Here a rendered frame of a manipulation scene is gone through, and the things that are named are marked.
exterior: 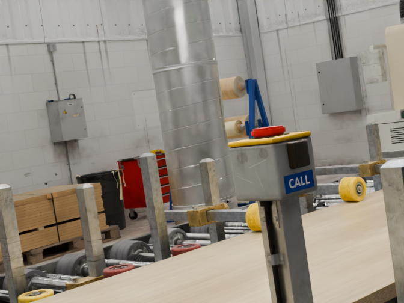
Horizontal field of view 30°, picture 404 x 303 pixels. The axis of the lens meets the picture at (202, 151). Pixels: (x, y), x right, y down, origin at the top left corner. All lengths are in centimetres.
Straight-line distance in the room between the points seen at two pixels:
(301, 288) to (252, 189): 13
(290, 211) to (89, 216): 119
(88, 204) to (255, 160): 120
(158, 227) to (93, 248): 23
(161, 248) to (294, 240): 131
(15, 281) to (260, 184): 114
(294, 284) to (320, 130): 1116
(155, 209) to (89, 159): 775
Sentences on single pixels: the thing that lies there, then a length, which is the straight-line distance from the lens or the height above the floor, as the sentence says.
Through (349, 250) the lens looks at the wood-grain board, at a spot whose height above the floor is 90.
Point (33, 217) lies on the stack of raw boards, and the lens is 774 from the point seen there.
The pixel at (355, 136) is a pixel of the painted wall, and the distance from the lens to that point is 1170.
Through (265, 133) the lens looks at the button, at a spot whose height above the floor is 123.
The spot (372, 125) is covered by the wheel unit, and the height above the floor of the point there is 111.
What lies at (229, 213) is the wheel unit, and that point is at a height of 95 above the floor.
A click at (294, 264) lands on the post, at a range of 87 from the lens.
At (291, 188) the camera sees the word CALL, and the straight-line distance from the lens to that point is 84.
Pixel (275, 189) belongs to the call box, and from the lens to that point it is 83.
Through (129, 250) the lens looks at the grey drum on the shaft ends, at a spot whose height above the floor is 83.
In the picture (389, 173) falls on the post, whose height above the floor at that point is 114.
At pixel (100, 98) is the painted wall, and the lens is 1010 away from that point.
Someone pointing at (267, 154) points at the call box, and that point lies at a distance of 83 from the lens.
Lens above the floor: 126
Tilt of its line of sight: 3 degrees down
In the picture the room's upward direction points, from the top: 8 degrees counter-clockwise
